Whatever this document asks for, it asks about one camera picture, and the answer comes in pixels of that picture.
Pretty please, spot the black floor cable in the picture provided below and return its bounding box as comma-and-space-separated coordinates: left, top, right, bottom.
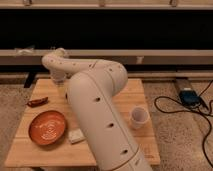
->
153, 79, 213, 169

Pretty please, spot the blue power adapter box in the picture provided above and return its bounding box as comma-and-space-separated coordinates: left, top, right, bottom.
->
179, 90, 200, 106

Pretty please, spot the white sponge block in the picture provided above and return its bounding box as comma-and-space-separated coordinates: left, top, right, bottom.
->
68, 129, 85, 144

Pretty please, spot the orange ceramic plate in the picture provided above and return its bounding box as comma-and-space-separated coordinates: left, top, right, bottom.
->
28, 110, 67, 146

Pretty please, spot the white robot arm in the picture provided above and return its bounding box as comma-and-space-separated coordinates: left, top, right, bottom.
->
42, 48, 153, 171

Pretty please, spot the translucent plastic cup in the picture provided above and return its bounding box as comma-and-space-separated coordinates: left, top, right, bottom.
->
130, 106, 149, 129

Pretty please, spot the black bench leg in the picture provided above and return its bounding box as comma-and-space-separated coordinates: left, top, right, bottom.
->
24, 72, 37, 88

